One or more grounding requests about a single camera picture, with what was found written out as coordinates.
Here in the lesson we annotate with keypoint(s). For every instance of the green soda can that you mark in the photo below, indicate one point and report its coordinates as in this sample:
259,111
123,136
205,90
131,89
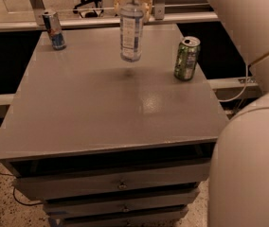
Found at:
187,57

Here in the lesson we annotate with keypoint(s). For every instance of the blue red energy drink can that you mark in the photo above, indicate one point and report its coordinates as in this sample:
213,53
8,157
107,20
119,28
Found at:
53,28

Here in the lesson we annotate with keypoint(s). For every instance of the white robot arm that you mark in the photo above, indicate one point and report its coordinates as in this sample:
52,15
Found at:
238,192

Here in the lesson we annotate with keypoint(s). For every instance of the grey drawer cabinet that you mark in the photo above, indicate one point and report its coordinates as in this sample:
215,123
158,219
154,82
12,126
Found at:
106,143

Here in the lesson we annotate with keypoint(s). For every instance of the metal frame rail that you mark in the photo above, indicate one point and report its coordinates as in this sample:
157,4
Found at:
172,18

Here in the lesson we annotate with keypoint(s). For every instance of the blue labelled plastic bottle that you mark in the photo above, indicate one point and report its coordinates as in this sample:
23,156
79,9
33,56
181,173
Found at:
131,28

